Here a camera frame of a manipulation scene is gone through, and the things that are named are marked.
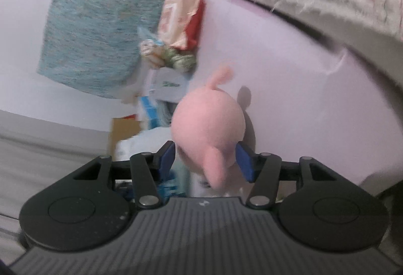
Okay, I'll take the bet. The pink plush pig toy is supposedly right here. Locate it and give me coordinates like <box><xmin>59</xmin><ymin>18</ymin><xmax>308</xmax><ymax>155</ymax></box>
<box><xmin>171</xmin><ymin>66</ymin><xmax>246</xmax><ymax>190</ymax></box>

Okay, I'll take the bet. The white yogurt cup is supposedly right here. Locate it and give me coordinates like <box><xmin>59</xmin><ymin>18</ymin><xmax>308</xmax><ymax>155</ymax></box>
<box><xmin>148</xmin><ymin>68</ymin><xmax>188</xmax><ymax>103</ymax></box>

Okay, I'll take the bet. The clear snack bag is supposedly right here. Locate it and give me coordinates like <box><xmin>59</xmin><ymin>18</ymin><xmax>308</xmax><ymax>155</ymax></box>
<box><xmin>137</xmin><ymin>27</ymin><xmax>196</xmax><ymax>74</ymax></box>

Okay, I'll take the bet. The red wet wipes pack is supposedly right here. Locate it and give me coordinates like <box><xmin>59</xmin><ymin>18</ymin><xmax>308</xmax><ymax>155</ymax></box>
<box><xmin>157</xmin><ymin>0</ymin><xmax>205</xmax><ymax>51</ymax></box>

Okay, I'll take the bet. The blue white tissue pack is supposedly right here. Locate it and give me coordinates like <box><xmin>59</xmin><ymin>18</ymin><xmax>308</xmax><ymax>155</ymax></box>
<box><xmin>139</xmin><ymin>96</ymin><xmax>182</xmax><ymax>199</ymax></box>

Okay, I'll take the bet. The brown cardboard box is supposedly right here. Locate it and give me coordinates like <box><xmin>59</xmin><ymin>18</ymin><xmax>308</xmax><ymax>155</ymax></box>
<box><xmin>108</xmin><ymin>114</ymin><xmax>141</xmax><ymax>160</ymax></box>

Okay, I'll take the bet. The pink play mat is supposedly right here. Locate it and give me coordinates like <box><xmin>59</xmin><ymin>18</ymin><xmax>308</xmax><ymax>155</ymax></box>
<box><xmin>187</xmin><ymin>0</ymin><xmax>402</xmax><ymax>194</ymax></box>

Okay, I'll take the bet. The teal patterned wall cloth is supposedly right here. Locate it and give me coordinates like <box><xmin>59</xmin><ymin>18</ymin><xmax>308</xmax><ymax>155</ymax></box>
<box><xmin>37</xmin><ymin>0</ymin><xmax>163</xmax><ymax>98</ymax></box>

